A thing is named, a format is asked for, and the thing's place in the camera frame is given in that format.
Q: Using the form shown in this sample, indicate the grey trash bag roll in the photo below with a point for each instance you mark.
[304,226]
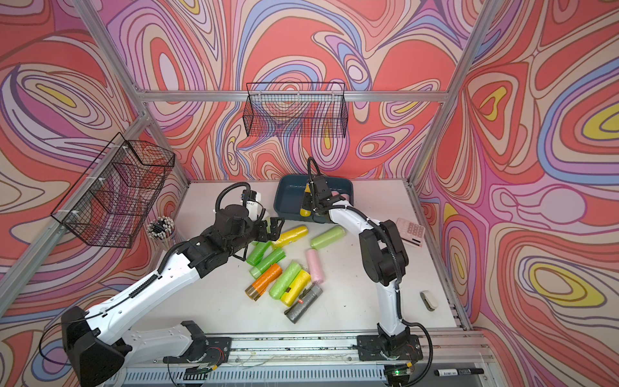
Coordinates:
[307,298]

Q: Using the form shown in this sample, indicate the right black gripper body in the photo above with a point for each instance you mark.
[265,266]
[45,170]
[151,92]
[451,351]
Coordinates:
[315,201]

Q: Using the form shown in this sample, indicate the thin pink trash bag roll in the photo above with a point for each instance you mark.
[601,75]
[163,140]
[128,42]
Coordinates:
[315,266]

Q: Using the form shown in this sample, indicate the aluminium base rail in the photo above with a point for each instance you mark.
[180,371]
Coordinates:
[320,358]

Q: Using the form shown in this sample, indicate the clear cup of pencils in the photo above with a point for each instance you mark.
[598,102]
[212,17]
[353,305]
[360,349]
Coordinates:
[164,232]

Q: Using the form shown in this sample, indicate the orange trash bag roll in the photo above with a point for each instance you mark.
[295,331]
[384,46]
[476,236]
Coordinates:
[262,283]

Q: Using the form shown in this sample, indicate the back black wire basket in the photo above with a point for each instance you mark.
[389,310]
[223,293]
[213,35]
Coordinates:
[296,109]

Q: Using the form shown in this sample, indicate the black wire basket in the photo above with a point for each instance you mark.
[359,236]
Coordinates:
[296,109]
[128,178]

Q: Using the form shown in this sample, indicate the green roll centre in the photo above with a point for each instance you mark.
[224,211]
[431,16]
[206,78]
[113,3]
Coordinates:
[273,258]

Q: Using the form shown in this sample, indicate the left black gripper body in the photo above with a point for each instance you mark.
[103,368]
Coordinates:
[251,233]

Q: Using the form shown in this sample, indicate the pink calculator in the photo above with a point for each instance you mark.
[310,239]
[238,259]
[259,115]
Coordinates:
[411,232]

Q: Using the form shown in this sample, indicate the green roll left lower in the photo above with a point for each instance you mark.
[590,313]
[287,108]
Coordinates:
[257,253]

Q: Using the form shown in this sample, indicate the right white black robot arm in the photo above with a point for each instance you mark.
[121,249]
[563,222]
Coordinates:
[384,259]

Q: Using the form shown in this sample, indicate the left black wire basket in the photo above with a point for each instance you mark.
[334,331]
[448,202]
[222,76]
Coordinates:
[128,178]

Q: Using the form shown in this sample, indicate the light green roll upper right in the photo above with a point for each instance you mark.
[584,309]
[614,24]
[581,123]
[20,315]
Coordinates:
[327,238]

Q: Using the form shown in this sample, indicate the teal plastic storage box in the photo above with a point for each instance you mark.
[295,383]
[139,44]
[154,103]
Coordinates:
[290,193]

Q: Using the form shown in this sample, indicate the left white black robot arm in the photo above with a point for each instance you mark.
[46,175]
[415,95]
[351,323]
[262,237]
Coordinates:
[98,342]

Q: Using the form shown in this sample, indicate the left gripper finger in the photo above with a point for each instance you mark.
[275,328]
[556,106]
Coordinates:
[275,224]
[266,236]

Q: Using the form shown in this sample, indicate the green roll beside yellow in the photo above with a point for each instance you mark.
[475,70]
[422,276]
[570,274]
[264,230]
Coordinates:
[285,280]

